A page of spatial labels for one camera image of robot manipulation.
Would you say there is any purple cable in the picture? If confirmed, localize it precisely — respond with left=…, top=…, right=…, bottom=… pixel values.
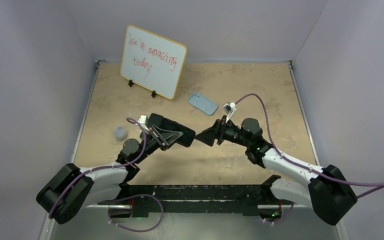
left=47, top=117, right=164, bottom=233
left=234, top=93, right=384, bottom=226

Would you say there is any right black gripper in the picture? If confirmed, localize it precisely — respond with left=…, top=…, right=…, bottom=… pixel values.
left=195, top=115, right=251, bottom=148

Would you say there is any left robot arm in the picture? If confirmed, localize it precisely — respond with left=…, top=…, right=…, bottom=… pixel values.
left=35, top=125, right=187, bottom=224

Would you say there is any white board with orange frame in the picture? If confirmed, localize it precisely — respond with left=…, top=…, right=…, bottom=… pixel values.
left=120, top=24, right=188, bottom=100

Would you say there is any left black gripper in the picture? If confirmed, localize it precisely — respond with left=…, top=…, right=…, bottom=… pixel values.
left=134, top=125, right=183, bottom=164

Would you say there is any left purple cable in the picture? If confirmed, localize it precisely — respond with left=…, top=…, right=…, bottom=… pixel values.
left=47, top=117, right=164, bottom=233

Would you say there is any bare black phone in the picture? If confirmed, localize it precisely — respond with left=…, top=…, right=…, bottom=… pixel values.
left=146, top=113, right=164, bottom=127

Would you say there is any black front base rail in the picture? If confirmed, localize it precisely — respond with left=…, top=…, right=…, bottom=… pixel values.
left=101, top=184, right=282, bottom=219

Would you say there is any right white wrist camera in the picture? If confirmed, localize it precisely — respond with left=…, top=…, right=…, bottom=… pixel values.
left=222, top=102, right=237, bottom=123

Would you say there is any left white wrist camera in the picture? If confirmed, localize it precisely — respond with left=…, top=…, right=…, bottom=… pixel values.
left=138, top=115, right=149, bottom=132

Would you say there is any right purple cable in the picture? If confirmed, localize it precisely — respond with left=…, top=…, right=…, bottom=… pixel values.
left=234, top=93, right=384, bottom=226

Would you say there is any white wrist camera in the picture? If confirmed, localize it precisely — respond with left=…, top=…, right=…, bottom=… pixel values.
left=138, top=115, right=149, bottom=132
left=222, top=102, right=237, bottom=123

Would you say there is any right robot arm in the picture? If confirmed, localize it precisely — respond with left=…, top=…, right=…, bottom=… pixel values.
left=195, top=116, right=358, bottom=226

